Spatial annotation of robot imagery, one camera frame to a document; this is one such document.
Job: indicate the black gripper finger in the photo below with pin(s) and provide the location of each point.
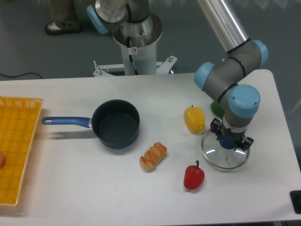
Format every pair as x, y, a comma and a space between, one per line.
243, 143
215, 127

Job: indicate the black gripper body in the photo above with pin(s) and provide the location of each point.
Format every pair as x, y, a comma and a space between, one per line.
231, 133

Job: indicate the glass lid blue knob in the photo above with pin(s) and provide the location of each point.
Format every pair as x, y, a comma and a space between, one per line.
222, 156

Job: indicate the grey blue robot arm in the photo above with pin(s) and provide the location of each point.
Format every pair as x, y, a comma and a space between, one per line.
221, 82

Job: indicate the green bell pepper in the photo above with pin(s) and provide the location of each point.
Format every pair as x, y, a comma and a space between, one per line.
217, 110

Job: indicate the yellow bell pepper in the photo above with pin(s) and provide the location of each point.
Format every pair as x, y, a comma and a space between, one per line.
194, 119

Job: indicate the red bell pepper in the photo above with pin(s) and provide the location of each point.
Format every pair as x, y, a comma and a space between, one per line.
193, 176

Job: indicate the toy bread loaf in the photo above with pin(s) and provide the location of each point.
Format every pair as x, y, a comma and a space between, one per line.
153, 157

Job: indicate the black table corner device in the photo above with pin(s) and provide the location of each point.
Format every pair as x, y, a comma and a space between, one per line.
296, 200

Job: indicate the person leg and shoe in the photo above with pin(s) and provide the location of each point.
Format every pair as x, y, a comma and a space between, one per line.
65, 18

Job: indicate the yellow woven basket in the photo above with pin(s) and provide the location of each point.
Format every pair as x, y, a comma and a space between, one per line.
19, 117

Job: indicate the dark saucepan blue handle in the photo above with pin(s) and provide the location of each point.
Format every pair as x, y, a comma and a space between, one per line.
115, 122

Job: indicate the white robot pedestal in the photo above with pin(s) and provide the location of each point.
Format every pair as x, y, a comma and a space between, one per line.
138, 45

